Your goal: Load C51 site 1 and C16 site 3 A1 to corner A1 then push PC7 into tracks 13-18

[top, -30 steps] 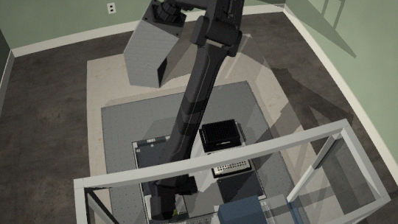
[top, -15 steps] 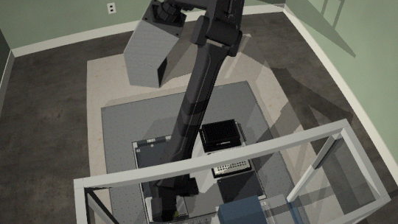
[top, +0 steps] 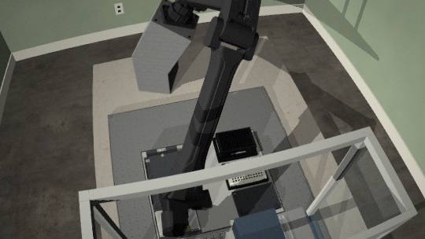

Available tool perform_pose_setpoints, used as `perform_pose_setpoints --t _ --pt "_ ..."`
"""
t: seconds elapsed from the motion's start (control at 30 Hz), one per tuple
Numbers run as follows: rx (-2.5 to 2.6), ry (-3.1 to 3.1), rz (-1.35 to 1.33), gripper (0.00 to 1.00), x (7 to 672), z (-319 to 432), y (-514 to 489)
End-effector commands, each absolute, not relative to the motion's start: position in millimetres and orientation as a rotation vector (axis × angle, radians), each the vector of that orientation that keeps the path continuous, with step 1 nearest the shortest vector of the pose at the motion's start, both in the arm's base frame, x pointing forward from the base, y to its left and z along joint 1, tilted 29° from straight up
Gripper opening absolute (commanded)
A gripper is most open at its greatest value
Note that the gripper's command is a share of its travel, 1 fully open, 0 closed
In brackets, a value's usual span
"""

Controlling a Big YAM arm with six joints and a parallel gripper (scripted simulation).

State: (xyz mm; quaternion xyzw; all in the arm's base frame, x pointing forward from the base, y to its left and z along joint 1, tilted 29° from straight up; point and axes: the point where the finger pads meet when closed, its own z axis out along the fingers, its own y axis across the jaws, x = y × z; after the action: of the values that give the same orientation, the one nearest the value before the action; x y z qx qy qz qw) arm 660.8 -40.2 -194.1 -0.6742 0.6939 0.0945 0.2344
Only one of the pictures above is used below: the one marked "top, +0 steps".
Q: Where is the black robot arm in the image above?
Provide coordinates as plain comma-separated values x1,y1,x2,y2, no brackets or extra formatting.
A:
159,0,261,237

